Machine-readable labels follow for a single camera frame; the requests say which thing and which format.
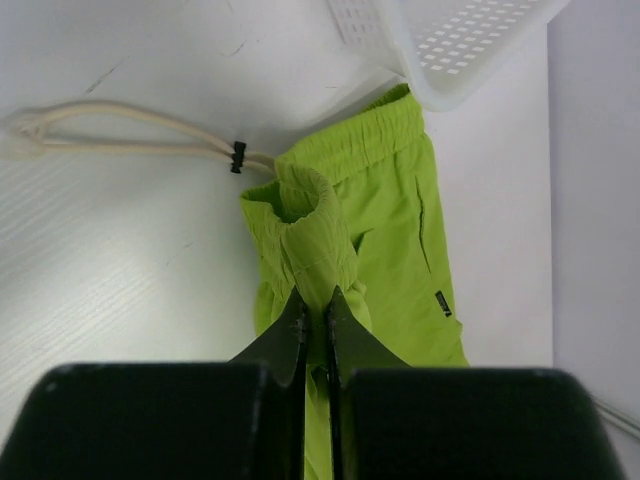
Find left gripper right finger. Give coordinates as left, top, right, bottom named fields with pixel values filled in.
left=325, top=291, right=624, bottom=479

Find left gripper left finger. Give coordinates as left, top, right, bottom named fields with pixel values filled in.
left=1, top=292, right=308, bottom=479

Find lime green shorts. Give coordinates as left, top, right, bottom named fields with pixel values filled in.
left=0, top=82, right=471, bottom=480

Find white perforated plastic basket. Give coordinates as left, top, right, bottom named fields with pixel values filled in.
left=328, top=0, right=567, bottom=112

